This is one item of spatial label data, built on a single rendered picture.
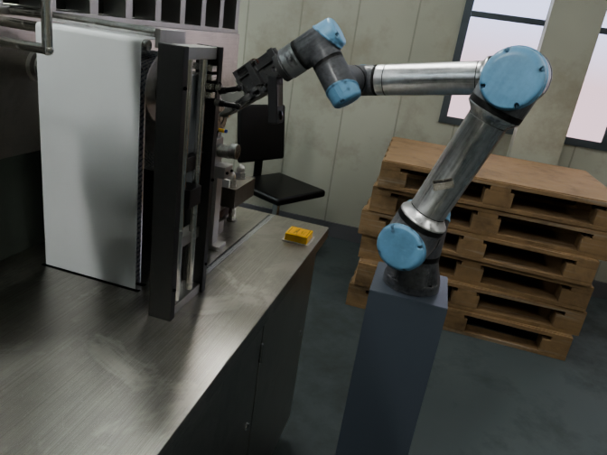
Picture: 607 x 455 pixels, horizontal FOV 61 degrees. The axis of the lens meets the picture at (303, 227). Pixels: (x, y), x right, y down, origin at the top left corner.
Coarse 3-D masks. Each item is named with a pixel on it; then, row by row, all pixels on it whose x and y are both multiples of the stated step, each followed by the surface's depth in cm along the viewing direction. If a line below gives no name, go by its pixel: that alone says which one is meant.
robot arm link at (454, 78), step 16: (384, 64) 126; (400, 64) 124; (416, 64) 122; (432, 64) 120; (448, 64) 118; (464, 64) 116; (480, 64) 114; (368, 80) 126; (384, 80) 124; (400, 80) 122; (416, 80) 121; (432, 80) 119; (448, 80) 117; (464, 80) 115
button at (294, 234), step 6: (294, 228) 158; (300, 228) 159; (288, 234) 154; (294, 234) 154; (300, 234) 154; (306, 234) 155; (312, 234) 158; (294, 240) 154; (300, 240) 153; (306, 240) 153
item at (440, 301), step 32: (384, 288) 134; (384, 320) 134; (416, 320) 131; (384, 352) 137; (416, 352) 134; (352, 384) 142; (384, 384) 140; (416, 384) 137; (352, 416) 146; (384, 416) 143; (416, 416) 140; (352, 448) 149; (384, 448) 146
